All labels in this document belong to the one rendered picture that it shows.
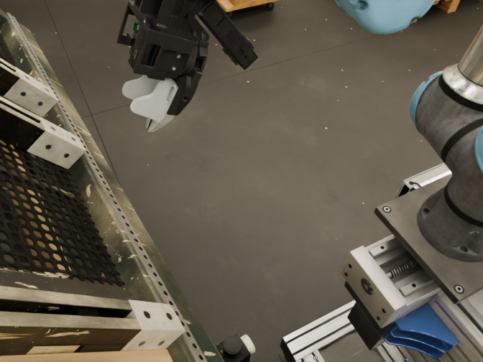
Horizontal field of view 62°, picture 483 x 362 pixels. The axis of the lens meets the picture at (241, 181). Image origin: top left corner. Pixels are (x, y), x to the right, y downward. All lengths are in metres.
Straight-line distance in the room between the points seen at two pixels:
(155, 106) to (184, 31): 0.10
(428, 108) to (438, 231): 0.22
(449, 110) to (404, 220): 0.23
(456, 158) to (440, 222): 0.13
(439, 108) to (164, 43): 0.51
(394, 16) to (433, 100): 0.44
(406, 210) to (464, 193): 0.15
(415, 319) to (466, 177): 0.32
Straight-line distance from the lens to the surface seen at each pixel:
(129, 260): 0.93
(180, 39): 0.47
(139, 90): 0.55
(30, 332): 0.58
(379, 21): 0.37
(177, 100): 0.51
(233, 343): 0.95
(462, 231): 0.81
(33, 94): 1.29
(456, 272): 0.84
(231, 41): 0.52
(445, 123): 0.79
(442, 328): 0.94
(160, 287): 0.89
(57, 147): 1.10
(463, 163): 0.76
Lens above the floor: 1.69
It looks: 50 degrees down
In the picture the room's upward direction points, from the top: 2 degrees clockwise
